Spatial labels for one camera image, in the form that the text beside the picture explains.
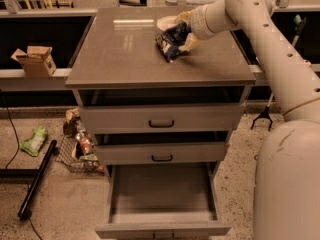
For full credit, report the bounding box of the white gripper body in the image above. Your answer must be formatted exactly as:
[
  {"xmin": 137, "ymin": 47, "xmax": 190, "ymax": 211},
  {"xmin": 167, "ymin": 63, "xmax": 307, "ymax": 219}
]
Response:
[{"xmin": 190, "ymin": 4, "xmax": 230, "ymax": 40}]

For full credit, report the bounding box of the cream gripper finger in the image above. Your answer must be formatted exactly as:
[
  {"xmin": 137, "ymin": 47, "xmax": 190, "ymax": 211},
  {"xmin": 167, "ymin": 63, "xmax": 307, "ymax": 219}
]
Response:
[
  {"xmin": 179, "ymin": 33, "xmax": 201, "ymax": 52},
  {"xmin": 175, "ymin": 11, "xmax": 192, "ymax": 25}
]

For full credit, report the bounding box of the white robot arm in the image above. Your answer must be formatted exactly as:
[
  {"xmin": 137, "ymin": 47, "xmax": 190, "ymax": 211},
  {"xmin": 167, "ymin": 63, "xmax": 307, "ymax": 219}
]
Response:
[{"xmin": 176, "ymin": 0, "xmax": 320, "ymax": 240}]

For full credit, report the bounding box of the grey top drawer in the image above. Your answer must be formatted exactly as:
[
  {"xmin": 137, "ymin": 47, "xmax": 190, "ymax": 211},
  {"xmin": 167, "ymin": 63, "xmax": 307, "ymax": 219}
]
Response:
[{"xmin": 79, "ymin": 86, "xmax": 245, "ymax": 134}]

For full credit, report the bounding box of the grey drawer cabinet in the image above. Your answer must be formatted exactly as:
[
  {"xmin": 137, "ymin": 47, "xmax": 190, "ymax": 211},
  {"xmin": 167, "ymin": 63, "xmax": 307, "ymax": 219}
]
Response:
[{"xmin": 65, "ymin": 6, "xmax": 257, "ymax": 240}]

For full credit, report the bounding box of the grey middle drawer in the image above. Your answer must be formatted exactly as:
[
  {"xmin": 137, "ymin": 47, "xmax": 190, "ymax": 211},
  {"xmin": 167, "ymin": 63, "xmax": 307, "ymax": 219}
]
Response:
[{"xmin": 95, "ymin": 131, "xmax": 229, "ymax": 165}]

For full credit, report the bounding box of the grey open bottom drawer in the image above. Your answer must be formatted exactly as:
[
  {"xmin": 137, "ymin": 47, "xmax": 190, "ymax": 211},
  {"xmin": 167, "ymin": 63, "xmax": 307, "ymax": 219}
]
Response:
[{"xmin": 96, "ymin": 163, "xmax": 230, "ymax": 240}]

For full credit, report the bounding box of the green snack bag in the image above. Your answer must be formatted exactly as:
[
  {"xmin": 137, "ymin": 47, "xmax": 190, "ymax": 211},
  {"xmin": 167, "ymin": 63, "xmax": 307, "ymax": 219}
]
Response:
[{"xmin": 19, "ymin": 126, "xmax": 47, "ymax": 157}]

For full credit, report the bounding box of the white bowl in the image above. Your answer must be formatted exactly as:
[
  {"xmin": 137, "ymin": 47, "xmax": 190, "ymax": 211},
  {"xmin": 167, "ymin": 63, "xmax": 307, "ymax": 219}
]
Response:
[{"xmin": 157, "ymin": 16, "xmax": 176, "ymax": 31}]

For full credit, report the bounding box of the reacher grabber tool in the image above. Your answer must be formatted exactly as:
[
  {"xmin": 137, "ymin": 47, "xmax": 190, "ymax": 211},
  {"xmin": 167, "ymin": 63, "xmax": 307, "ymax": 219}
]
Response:
[{"xmin": 251, "ymin": 14, "xmax": 307, "ymax": 130}]

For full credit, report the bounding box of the cardboard box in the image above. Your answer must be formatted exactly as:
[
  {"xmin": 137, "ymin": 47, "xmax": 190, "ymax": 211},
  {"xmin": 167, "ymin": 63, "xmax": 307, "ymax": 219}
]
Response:
[{"xmin": 11, "ymin": 46, "xmax": 56, "ymax": 78}]

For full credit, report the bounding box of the black metal stand leg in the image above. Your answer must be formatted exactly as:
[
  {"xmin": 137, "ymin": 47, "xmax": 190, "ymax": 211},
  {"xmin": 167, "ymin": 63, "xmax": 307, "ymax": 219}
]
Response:
[{"xmin": 0, "ymin": 140, "xmax": 58, "ymax": 220}]

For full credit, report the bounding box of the wire basket with snacks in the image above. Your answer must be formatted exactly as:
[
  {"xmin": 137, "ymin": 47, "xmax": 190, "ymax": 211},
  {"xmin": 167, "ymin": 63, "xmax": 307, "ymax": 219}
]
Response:
[{"xmin": 58, "ymin": 108, "xmax": 104, "ymax": 173}]

